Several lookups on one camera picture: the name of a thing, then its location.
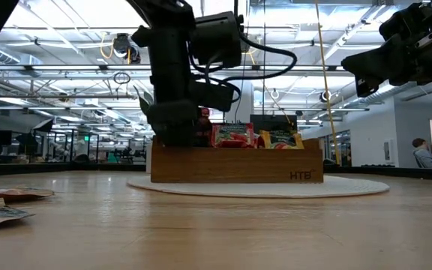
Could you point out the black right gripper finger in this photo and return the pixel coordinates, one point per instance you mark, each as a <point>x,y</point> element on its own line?
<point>347,66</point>
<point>377,62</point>

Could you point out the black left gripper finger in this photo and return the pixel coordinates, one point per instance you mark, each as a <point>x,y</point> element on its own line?
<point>176,138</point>

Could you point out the red strawberry tea packet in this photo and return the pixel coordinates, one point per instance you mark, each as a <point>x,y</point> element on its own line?
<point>233,135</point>

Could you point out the yellow mango tea packet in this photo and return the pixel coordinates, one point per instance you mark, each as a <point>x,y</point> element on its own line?
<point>280,139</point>

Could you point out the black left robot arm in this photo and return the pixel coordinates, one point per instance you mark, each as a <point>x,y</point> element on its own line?
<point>171,56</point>

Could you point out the wooden three-compartment tea box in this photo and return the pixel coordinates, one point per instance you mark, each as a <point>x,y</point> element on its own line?
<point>238,165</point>

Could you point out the snake plant in white pot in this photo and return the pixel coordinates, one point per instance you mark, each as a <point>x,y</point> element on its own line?
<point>143,105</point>

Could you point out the person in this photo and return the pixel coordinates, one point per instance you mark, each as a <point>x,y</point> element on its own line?
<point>203,127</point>
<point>424,155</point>

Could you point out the black perforated computer case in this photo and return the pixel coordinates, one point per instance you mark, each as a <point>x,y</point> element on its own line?
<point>272,122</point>

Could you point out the white round woven placemat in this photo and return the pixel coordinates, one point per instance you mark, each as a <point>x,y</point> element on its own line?
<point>261,189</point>

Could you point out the long ceiling light bar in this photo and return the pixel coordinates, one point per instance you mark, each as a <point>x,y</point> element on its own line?
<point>69,67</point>

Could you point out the silver ceiling air duct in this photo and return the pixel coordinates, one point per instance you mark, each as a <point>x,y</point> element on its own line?
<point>396,92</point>

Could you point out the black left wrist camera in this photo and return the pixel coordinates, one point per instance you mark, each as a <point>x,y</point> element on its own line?
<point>210,95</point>

